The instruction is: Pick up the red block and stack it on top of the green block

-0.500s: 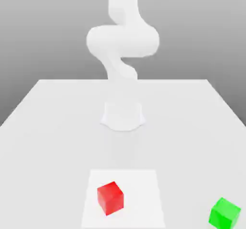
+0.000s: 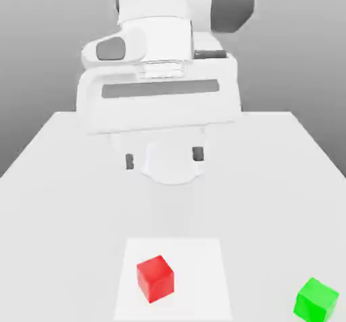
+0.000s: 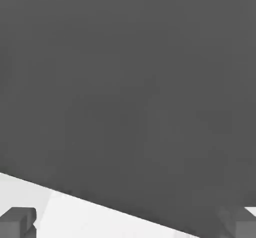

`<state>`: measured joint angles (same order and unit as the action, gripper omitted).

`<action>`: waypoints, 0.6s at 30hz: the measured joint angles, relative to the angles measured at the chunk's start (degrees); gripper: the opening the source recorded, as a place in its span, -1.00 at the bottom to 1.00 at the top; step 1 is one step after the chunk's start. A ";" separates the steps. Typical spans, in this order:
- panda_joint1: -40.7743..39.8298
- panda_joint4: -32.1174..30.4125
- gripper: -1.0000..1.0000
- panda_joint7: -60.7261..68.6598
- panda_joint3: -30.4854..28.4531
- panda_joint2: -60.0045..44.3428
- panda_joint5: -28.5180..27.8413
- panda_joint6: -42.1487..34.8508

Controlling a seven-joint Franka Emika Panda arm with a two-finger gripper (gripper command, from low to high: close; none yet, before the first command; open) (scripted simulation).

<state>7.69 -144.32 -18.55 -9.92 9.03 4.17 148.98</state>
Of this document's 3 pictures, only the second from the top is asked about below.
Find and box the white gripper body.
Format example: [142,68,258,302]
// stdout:
[76,53,243,136]

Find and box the small red cube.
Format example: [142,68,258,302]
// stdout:
[136,254,176,304]

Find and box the small green cube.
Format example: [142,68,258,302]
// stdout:
[293,277,341,322]

